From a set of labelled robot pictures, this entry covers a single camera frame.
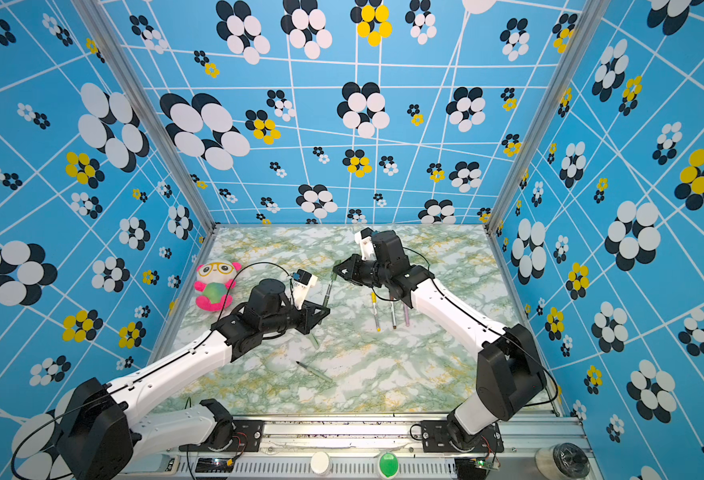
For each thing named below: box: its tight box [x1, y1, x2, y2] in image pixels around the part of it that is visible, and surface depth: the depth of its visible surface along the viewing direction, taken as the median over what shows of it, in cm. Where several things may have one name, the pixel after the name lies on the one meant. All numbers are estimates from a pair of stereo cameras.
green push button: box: [377, 452, 400, 479], surface depth 63 cm
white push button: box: [310, 451, 331, 476], surface depth 65 cm
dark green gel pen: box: [295, 361, 333, 381], surface depth 86 cm
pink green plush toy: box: [194, 260, 243, 312], surface depth 98 cm
